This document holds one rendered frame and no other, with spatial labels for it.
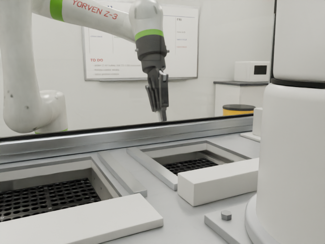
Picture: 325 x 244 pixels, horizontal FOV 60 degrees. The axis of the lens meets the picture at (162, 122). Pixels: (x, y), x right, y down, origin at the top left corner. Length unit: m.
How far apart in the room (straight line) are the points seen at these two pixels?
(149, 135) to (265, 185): 0.46
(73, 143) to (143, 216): 0.34
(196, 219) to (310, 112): 0.21
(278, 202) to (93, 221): 0.21
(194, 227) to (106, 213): 0.11
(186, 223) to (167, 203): 0.06
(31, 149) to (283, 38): 0.54
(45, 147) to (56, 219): 0.31
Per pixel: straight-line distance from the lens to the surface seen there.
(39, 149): 0.67
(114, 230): 0.36
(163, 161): 0.81
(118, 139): 0.70
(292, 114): 0.27
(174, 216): 0.40
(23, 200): 0.60
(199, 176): 0.44
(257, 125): 0.82
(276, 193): 0.30
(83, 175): 0.75
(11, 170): 0.65
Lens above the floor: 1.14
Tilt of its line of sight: 11 degrees down
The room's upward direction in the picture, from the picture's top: straight up
